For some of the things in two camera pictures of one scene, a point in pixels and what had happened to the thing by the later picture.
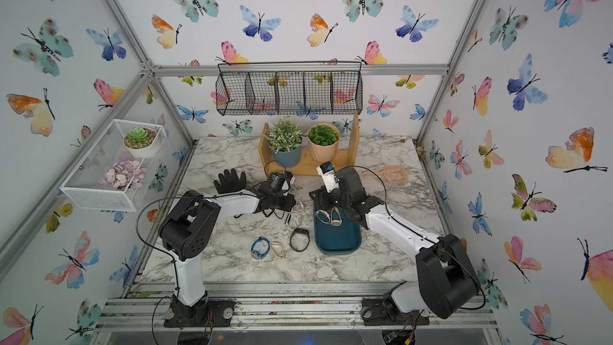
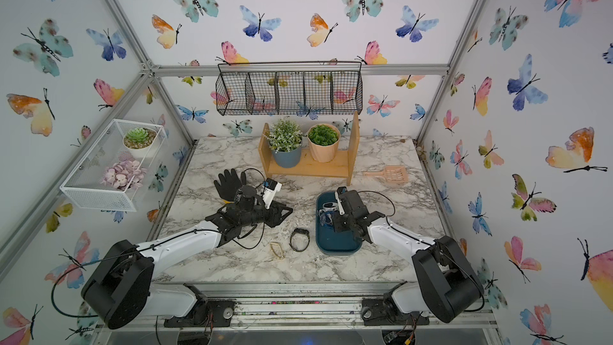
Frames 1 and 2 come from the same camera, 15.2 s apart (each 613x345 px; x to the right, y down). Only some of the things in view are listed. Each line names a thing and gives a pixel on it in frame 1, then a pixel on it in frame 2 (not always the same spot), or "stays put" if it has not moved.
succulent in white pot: (139, 141) stays put
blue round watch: (256, 255) -> (326, 215)
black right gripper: (322, 196) -> (335, 220)
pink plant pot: (323, 153) stays put
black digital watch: (296, 231) stays put
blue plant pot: (287, 159) stays put
